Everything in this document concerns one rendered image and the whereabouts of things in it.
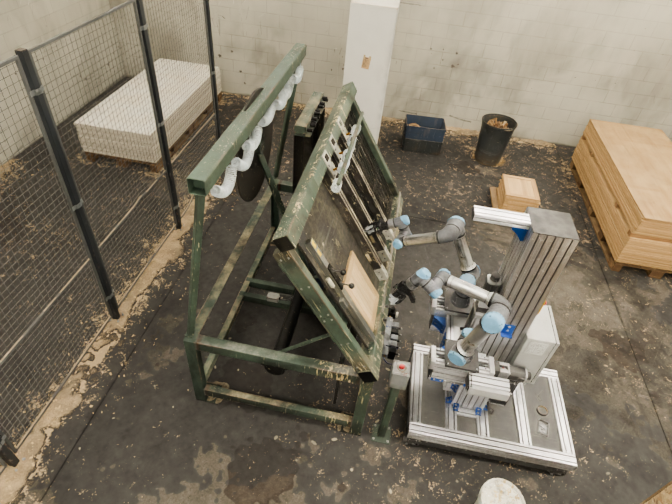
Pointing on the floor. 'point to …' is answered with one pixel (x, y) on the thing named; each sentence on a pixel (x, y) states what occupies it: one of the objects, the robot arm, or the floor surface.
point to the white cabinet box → (370, 55)
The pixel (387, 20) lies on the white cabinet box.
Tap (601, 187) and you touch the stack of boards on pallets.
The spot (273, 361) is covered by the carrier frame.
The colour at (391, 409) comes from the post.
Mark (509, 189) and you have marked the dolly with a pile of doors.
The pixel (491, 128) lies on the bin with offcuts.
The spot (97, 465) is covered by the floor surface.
